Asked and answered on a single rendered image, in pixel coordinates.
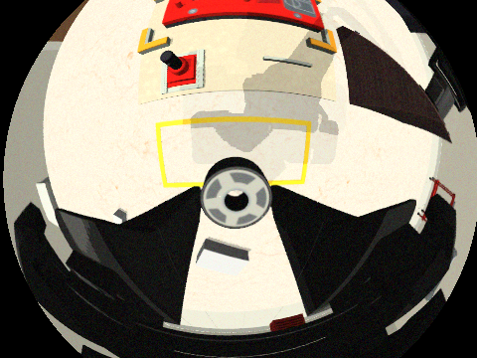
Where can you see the yellow rectangular outline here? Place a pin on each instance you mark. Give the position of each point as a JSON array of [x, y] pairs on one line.
[[231, 119]]

